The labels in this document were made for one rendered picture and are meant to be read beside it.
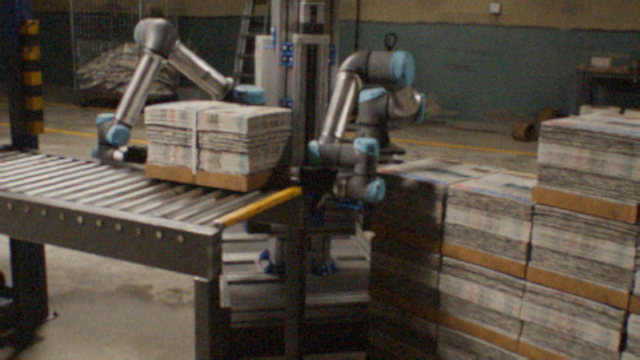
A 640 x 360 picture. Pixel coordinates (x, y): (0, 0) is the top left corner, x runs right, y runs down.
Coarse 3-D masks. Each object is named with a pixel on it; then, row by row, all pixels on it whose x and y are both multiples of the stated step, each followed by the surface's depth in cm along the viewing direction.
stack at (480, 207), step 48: (432, 192) 220; (480, 192) 207; (528, 192) 209; (384, 240) 236; (480, 240) 210; (528, 240) 199; (576, 240) 189; (624, 240) 179; (384, 288) 240; (432, 288) 225; (480, 288) 211; (528, 288) 200; (624, 288) 181; (384, 336) 243; (432, 336) 228; (528, 336) 203; (576, 336) 191; (624, 336) 185
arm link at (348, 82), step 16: (352, 64) 235; (336, 80) 237; (352, 80) 233; (336, 96) 229; (352, 96) 231; (336, 112) 225; (336, 128) 221; (320, 144) 218; (336, 144) 217; (320, 160) 217; (336, 160) 215
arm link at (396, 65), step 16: (368, 64) 234; (384, 64) 233; (400, 64) 231; (368, 80) 237; (384, 80) 235; (400, 80) 233; (400, 96) 253; (416, 96) 269; (400, 112) 269; (416, 112) 270
